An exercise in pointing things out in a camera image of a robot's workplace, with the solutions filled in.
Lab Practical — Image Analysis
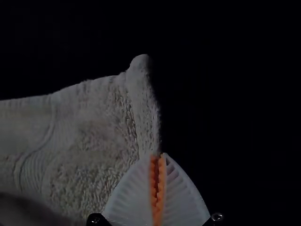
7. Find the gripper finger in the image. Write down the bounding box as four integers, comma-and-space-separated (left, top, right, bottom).
158, 152, 224, 226
87, 154, 159, 226

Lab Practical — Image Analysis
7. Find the pale towel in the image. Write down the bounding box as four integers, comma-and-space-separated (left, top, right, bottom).
0, 54, 163, 226

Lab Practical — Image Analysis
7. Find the black mat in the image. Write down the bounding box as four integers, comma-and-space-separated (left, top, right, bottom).
0, 0, 301, 226

